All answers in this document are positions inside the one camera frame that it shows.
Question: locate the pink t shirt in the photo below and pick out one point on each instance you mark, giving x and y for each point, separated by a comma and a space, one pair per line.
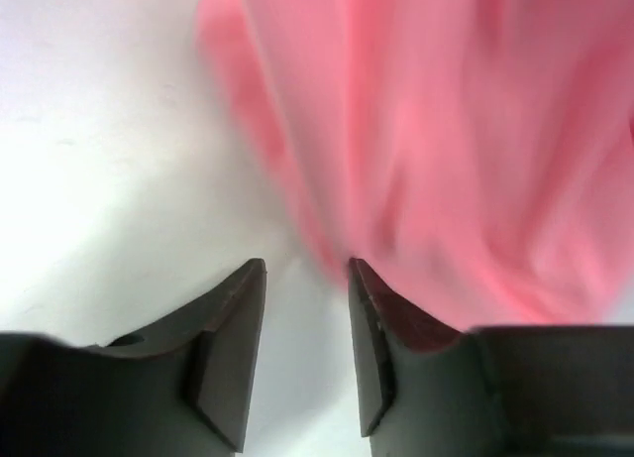
478, 154

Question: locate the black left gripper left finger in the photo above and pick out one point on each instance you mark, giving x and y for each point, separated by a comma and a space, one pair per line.
180, 386

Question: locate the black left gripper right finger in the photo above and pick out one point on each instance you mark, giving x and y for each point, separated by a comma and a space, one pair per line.
427, 389

